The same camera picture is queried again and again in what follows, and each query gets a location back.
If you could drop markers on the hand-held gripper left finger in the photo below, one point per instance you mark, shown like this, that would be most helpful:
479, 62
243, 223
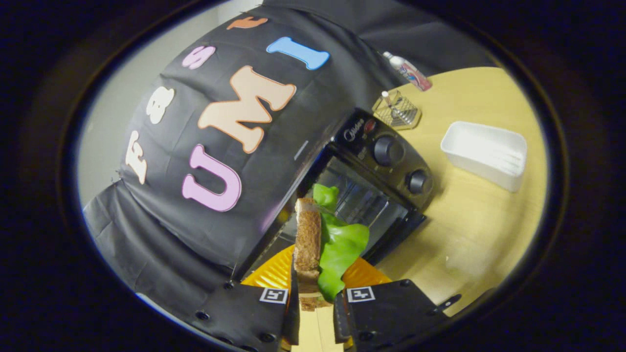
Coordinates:
244, 313

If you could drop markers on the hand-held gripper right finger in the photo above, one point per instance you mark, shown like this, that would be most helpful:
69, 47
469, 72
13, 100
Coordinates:
391, 313

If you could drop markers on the sandwich with lettuce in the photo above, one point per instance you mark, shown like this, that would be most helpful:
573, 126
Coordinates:
308, 239

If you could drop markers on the black toaster oven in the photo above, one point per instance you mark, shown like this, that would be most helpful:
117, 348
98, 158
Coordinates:
359, 137

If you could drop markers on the black backdrop cloth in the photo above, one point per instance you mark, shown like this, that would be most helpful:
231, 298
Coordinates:
161, 220

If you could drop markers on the white rectangular tray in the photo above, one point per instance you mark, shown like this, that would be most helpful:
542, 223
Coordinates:
484, 156

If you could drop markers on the small bottle with white cap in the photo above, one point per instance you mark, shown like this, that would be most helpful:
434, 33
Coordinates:
387, 98

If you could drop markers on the white spray bottle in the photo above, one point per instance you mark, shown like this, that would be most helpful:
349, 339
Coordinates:
411, 73

